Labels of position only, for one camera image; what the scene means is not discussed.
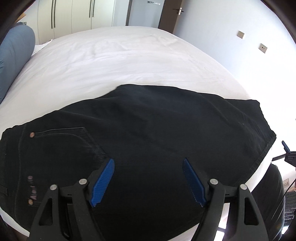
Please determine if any black jeans pant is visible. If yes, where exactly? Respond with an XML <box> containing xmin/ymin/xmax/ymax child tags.
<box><xmin>1</xmin><ymin>84</ymin><xmax>276</xmax><ymax>240</ymax></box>

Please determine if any person's black trouser leg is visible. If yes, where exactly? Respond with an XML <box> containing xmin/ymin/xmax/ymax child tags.
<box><xmin>252</xmin><ymin>164</ymin><xmax>285</xmax><ymax>240</ymax></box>

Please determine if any white bed mattress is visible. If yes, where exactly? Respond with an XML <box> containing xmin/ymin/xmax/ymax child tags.
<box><xmin>1</xmin><ymin>27</ymin><xmax>272</xmax><ymax>240</ymax></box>

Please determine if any white cloth on bed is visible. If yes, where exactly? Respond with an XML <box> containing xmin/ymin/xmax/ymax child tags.
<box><xmin>32</xmin><ymin>39</ymin><xmax>53</xmax><ymax>56</ymax></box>

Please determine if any blue rolled duvet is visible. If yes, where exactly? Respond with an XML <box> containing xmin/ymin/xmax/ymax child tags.
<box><xmin>1</xmin><ymin>23</ymin><xmax>36</xmax><ymax>101</ymax></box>

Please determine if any brown wooden door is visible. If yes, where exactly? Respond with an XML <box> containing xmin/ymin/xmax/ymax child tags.
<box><xmin>125</xmin><ymin>0</ymin><xmax>186</xmax><ymax>34</ymax></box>

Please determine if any cream wardrobe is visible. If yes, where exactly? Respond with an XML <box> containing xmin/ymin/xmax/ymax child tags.
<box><xmin>37</xmin><ymin>0</ymin><xmax>115</xmax><ymax>44</ymax></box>

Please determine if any wall socket plate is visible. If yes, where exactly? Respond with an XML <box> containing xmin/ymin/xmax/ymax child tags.
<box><xmin>259</xmin><ymin>43</ymin><xmax>267</xmax><ymax>53</ymax></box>

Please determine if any wall switch plate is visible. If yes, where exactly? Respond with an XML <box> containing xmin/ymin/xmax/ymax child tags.
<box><xmin>237</xmin><ymin>31</ymin><xmax>244</xmax><ymax>39</ymax></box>

